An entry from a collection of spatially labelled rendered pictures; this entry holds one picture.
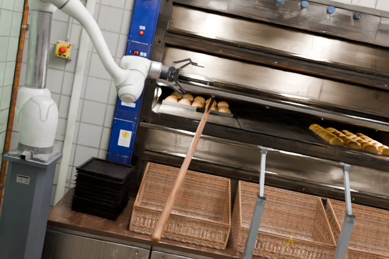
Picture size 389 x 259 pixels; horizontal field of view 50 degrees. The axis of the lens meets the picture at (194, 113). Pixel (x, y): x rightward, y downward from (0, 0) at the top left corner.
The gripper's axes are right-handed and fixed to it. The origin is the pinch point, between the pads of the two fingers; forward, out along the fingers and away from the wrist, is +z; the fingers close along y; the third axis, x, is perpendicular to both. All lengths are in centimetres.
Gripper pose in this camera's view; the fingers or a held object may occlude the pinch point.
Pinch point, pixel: (199, 79)
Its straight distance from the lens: 217.6
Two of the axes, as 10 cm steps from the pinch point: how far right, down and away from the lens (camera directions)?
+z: 9.8, 2.0, 0.3
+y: -2.0, 9.7, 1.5
